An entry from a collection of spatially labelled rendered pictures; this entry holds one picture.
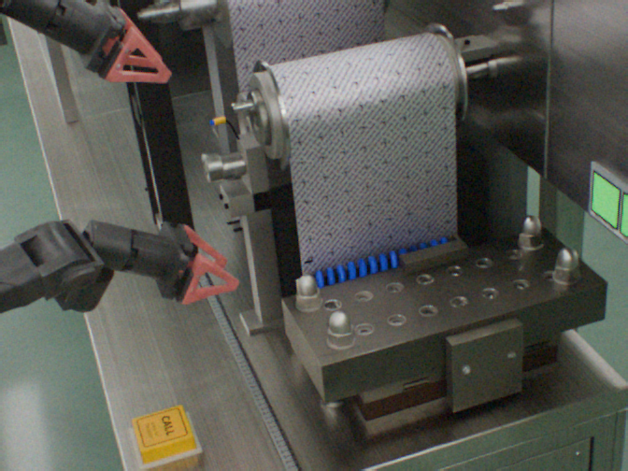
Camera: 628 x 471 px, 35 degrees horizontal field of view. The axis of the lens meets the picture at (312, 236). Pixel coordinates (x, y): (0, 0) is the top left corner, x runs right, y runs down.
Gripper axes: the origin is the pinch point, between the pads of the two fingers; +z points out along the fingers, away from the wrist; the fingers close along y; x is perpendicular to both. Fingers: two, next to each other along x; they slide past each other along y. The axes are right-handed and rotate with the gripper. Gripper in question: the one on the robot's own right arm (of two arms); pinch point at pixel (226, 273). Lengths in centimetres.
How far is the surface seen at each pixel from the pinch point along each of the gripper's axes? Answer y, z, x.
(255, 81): -7.0, -4.0, 24.6
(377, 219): 0.7, 17.5, 13.5
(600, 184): 23.2, 28.9, 33.2
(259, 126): -4.0, -2.3, 19.8
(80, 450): -98, 30, -107
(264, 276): -7.3, 9.4, -2.6
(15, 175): -277, 27, -109
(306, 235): 0.7, 8.4, 8.4
